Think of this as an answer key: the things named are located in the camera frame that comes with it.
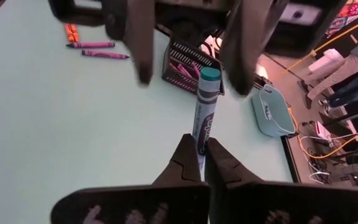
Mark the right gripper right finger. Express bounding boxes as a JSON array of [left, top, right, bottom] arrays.
[[204, 138, 358, 224]]

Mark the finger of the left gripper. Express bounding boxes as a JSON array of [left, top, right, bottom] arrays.
[[219, 0, 281, 96], [121, 0, 157, 85]]

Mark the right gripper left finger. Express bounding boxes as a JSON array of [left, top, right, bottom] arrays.
[[50, 133, 211, 224]]

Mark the teal crayon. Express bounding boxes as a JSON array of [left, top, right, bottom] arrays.
[[192, 67, 223, 183]]

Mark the black plastic basket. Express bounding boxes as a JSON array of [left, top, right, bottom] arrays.
[[162, 39, 225, 96]]

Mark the orange crayon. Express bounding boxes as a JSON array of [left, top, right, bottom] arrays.
[[70, 23, 80, 42], [64, 24, 74, 44]]

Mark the teal plastic basket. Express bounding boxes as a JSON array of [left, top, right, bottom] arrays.
[[250, 83, 297, 138]]

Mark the person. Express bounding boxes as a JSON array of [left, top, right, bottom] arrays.
[[318, 33, 358, 108], [297, 54, 358, 110]]

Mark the white power adapter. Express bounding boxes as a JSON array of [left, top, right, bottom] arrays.
[[314, 121, 334, 142]]

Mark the colourful patterned quilt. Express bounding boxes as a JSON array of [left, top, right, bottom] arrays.
[[326, 0, 358, 37]]

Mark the teal table mat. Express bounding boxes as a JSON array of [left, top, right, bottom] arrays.
[[0, 0, 293, 224]]

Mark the black table frame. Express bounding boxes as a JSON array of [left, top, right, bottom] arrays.
[[280, 133, 301, 184]]

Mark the yellow extension cord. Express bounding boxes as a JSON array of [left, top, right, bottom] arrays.
[[273, 12, 358, 160]]

